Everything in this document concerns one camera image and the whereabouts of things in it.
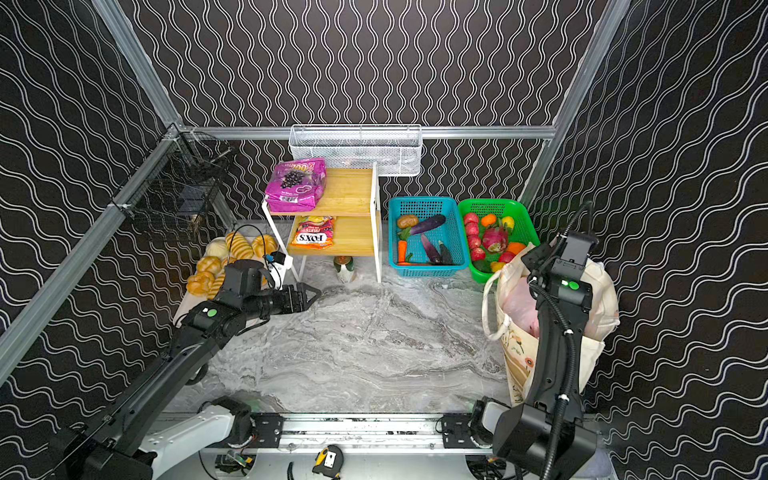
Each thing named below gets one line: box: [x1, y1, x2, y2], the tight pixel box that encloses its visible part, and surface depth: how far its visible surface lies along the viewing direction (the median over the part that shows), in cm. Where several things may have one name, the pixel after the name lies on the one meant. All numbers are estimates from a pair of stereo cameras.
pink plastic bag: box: [502, 277, 540, 338], surface depth 74 cm
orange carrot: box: [398, 240, 407, 263], surface depth 112 cm
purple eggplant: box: [398, 214, 446, 240], surface depth 117 cm
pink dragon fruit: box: [482, 225, 508, 254], surface depth 108 cm
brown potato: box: [397, 215, 418, 229], surface depth 119 cm
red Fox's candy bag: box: [291, 216, 335, 250], surface depth 94 cm
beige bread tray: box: [173, 232, 280, 324], surface depth 105 cm
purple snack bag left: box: [265, 158, 327, 212], surface depth 78 cm
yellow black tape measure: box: [312, 444, 344, 477], surface depth 70 cm
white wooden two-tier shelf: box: [262, 162, 382, 283], surface depth 89 cm
